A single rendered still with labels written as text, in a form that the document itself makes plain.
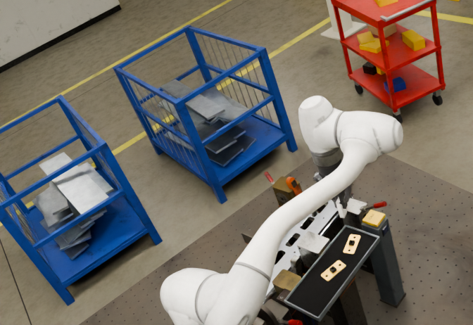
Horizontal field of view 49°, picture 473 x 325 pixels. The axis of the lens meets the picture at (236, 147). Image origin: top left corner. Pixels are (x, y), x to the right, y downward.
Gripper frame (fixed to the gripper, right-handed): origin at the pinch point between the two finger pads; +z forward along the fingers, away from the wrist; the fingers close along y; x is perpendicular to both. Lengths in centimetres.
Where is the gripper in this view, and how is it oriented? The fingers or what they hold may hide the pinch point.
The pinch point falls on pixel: (341, 207)
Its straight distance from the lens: 173.0
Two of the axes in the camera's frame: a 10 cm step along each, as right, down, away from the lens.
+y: -8.3, -0.5, 5.5
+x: -4.6, 6.2, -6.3
